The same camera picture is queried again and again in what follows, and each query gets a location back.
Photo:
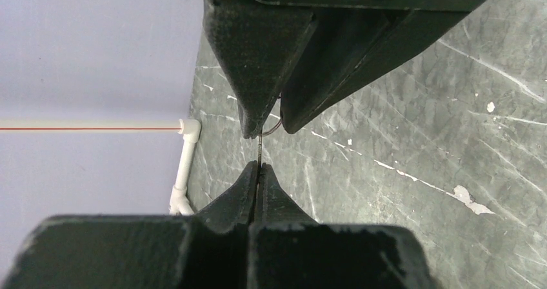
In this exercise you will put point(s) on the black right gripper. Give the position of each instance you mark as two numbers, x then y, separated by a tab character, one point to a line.
350	49

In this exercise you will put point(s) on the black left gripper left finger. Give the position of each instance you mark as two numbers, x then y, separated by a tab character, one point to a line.
204	250

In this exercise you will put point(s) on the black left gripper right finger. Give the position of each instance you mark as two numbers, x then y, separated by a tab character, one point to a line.
291	250

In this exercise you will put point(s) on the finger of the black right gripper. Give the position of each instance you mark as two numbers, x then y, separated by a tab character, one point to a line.
257	47

